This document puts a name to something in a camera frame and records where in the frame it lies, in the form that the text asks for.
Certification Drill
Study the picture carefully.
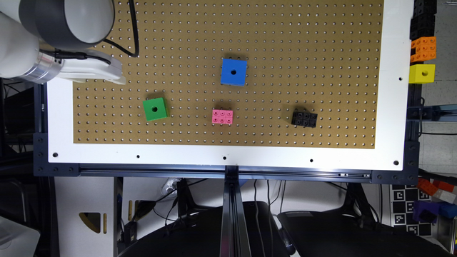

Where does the black aluminium table frame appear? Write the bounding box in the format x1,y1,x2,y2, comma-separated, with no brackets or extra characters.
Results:
32,81,457,257

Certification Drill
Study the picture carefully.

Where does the black chair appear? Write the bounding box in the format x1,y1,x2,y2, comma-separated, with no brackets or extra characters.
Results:
278,211,451,257
120,201,288,257

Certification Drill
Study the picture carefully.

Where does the white cabinet panel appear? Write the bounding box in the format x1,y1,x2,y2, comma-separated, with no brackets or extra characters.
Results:
54,177,117,257

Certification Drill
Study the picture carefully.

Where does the green cube block with hole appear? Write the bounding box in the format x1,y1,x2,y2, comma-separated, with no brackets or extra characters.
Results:
143,98,169,121

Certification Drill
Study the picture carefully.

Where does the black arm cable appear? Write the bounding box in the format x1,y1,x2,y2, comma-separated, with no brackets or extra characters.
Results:
39,0,141,66

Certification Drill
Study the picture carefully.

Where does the left black chair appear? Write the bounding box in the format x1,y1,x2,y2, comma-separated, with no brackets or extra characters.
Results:
120,201,288,257

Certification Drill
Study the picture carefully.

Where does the blue cube block with hole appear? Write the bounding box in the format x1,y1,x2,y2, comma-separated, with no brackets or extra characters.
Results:
221,59,247,86

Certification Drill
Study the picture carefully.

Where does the black studded brick stack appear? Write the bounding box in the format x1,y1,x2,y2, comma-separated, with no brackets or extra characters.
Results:
410,0,437,41

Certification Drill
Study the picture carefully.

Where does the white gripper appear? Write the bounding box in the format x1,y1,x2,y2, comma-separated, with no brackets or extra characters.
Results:
58,50,126,84

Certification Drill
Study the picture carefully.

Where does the right black chair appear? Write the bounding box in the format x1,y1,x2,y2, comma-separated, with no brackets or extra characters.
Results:
278,211,451,257

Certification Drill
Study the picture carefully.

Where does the fiducial marker sheet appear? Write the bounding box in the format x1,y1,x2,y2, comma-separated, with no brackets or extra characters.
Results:
389,185,433,236

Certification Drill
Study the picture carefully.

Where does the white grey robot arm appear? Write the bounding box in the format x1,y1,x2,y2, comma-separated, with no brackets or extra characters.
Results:
1,0,126,84

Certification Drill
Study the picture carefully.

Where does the brown perforated pegboard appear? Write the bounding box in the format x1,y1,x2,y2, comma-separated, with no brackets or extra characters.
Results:
73,0,384,149

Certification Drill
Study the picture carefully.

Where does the white board frame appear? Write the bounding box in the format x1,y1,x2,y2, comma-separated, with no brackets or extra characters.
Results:
46,0,415,171

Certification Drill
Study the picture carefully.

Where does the orange studded brick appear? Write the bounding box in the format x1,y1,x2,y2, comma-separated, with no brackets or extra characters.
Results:
410,36,436,63

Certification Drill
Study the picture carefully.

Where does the yellow cube block with hole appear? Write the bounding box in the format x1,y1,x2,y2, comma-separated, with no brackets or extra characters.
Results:
408,64,436,84

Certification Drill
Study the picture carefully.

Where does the pink studded brick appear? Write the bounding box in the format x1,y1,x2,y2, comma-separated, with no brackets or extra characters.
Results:
211,109,233,124

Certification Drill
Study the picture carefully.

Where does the red orange block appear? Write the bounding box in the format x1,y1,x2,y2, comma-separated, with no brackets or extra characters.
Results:
416,178,454,196

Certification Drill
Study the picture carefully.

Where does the purple block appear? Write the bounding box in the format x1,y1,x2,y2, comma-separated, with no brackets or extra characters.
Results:
413,201,440,223

